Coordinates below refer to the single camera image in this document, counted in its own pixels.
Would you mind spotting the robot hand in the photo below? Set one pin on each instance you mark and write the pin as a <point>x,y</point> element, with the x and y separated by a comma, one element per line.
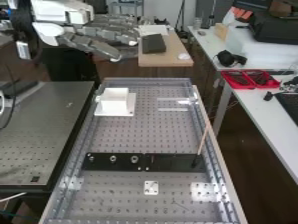
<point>84,35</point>

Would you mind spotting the small steel nut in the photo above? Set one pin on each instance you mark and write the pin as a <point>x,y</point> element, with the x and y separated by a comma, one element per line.
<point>91,158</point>

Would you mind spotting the medium steel nut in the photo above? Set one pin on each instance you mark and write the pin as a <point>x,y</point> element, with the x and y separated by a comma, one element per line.
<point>113,159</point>

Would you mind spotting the large steel nut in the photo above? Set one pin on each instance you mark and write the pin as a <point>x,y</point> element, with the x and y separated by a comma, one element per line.
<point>135,159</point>

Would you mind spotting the black box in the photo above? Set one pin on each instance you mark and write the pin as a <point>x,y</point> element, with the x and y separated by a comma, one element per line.
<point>153,43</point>

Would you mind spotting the wooden table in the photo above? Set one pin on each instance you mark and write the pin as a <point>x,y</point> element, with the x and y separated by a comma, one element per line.
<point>167,58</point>

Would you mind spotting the small white box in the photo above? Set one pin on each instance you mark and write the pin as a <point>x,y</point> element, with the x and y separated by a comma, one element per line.
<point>113,103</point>

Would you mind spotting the wooden block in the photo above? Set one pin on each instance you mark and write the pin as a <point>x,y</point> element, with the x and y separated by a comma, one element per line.
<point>221,31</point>

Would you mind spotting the black headphones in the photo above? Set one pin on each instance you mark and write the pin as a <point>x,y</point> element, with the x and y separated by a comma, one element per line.
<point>228,58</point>

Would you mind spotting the red tray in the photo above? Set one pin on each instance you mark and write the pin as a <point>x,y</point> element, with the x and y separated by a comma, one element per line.
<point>264,78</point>
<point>237,80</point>

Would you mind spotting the thin stick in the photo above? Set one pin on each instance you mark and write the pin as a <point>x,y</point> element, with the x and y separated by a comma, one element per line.
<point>203,138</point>

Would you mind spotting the white desk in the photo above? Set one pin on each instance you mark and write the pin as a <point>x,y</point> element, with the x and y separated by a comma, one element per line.
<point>266,53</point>
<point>266,123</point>

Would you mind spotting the clear box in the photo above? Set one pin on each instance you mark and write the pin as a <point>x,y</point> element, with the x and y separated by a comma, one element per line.
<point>208,140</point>

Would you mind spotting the black plate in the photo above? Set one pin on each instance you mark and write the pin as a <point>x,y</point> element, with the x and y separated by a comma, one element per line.
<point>168,163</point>

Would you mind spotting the black bag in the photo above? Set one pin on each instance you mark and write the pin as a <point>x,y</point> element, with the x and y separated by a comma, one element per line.
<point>277,26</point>

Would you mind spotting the small square metal plate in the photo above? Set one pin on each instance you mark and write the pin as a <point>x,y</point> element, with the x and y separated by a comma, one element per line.
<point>151,187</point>

